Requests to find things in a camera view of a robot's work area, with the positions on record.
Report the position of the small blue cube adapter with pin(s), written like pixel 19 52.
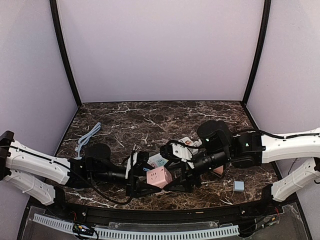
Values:
pixel 238 186

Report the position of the white cube socket adapter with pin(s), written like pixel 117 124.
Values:
pixel 187 141

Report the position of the left black frame post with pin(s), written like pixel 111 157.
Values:
pixel 63 51

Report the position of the large pink cube adapter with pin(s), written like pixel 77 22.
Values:
pixel 159 177

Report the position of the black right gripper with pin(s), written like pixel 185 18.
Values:
pixel 188 175

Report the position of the white multicolour power strip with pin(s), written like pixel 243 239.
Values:
pixel 157 161

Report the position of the small pink cube adapter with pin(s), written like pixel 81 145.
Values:
pixel 219 170

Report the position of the black front table rail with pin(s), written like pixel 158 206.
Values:
pixel 103 215

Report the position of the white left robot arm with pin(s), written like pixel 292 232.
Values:
pixel 22 166

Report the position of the small circuit board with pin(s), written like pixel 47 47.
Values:
pixel 82 230

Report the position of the black frame post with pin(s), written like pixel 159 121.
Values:
pixel 63 51
pixel 258 50

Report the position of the white slotted cable duct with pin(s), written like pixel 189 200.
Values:
pixel 106 233

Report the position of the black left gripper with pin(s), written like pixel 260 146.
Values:
pixel 132 183

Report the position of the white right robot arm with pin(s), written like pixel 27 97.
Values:
pixel 219 146

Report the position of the right black frame post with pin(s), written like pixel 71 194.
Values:
pixel 258 50

